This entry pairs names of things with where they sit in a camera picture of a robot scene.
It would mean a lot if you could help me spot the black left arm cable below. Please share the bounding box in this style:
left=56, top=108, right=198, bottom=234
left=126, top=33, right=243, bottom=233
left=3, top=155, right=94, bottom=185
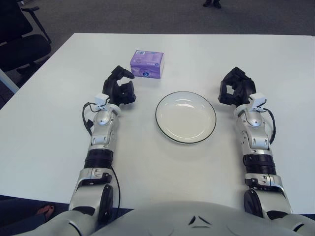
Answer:
left=82, top=102, right=122, bottom=214

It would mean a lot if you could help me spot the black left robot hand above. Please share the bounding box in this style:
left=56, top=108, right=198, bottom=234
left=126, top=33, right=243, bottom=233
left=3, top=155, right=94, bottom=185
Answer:
left=102, top=65, right=137, bottom=107

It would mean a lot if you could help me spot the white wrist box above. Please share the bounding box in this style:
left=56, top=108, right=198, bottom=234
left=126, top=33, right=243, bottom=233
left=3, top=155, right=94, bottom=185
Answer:
left=94, top=93, right=110, bottom=109
left=250, top=92, right=268, bottom=111

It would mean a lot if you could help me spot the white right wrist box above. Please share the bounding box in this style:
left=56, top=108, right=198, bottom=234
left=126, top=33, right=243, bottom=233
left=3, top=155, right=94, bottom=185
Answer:
left=250, top=92, right=268, bottom=111

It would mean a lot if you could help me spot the white plate black rim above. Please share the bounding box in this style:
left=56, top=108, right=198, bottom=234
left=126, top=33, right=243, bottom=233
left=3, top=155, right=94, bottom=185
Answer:
left=155, top=91, right=218, bottom=145

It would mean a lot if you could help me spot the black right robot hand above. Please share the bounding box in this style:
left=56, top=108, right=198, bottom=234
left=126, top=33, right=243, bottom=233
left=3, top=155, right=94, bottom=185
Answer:
left=217, top=66, right=258, bottom=107

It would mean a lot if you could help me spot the grey robot torso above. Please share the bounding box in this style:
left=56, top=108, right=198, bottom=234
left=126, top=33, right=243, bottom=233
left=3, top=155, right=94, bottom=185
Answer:
left=23, top=200, right=315, bottom=236

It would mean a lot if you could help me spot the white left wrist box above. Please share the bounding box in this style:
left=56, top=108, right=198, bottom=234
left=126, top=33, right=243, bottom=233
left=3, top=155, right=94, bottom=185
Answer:
left=94, top=93, right=110, bottom=109

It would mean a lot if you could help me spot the bare foot in sandal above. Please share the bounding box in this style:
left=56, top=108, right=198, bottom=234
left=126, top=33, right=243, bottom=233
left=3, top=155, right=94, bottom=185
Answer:
left=36, top=205, right=55, bottom=216

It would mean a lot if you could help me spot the black office chair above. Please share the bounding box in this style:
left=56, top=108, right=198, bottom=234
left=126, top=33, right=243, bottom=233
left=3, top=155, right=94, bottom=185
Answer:
left=0, top=0, right=52, bottom=74

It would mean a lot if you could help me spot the purple tissue paper pack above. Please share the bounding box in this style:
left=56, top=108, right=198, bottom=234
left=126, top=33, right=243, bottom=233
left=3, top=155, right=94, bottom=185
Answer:
left=129, top=50, right=165, bottom=79

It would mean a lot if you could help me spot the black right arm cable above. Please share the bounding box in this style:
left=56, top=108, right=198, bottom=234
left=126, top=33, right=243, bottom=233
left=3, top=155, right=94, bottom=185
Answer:
left=262, top=109, right=277, bottom=146

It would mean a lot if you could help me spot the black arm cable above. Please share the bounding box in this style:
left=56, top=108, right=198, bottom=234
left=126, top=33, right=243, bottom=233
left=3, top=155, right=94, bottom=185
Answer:
left=262, top=109, right=277, bottom=146
left=82, top=102, right=122, bottom=214

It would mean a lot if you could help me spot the white desk frame bar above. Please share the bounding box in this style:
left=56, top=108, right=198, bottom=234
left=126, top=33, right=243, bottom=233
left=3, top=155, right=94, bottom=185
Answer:
left=0, top=68, right=19, bottom=95

